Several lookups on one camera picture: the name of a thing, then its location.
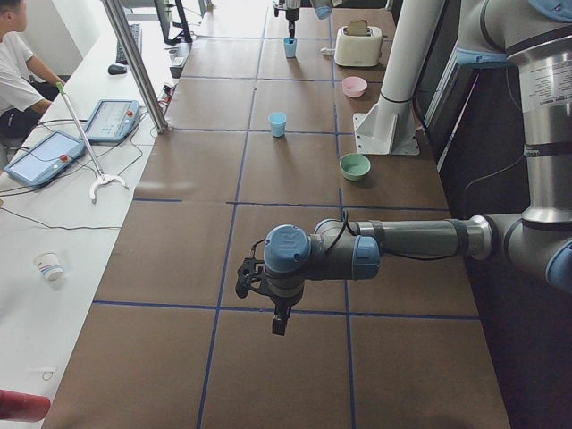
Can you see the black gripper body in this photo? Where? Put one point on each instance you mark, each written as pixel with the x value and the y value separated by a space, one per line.
pixel 281 302
pixel 291 16

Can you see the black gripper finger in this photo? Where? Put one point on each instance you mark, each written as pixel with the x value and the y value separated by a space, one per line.
pixel 280 323
pixel 291 29

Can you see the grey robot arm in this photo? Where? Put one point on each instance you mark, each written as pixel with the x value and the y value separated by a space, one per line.
pixel 322 9
pixel 535 36

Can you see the cream white toaster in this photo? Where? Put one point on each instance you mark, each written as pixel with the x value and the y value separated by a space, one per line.
pixel 358 51

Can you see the toast slice in toaster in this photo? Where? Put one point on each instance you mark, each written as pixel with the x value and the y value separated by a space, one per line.
pixel 357 28

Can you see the pink bowl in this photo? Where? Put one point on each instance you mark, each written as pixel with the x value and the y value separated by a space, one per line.
pixel 354 86

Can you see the black monitor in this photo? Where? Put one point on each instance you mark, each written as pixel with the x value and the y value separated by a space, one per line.
pixel 173 22

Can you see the mint green bowl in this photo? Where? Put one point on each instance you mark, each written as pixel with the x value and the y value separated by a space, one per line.
pixel 354 166

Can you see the black computer mouse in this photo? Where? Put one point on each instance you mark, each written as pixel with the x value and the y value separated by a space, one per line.
pixel 117 69

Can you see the far teach pendant tablet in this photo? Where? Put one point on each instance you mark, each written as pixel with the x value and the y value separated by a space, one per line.
pixel 111 121

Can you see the teach pendant tablet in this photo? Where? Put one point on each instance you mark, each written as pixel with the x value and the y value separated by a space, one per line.
pixel 47 159
pixel 111 121

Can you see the reacher grabber stick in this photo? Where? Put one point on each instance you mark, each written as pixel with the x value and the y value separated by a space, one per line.
pixel 102 178

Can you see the white paper cup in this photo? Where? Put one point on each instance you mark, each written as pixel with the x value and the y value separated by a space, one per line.
pixel 49 265

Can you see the near teach pendant tablet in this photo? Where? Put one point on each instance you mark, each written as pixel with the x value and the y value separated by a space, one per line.
pixel 47 159

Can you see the person in white shirt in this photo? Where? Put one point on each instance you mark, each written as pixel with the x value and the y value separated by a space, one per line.
pixel 28 86

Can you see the red cylinder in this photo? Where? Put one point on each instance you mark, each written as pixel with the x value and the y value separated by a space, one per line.
pixel 23 407

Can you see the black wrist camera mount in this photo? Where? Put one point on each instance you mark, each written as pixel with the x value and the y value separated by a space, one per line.
pixel 250 278

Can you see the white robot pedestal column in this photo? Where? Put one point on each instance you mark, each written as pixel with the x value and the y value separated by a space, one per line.
pixel 389 126

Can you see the aluminium frame post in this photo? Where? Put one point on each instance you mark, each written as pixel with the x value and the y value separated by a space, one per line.
pixel 121 29

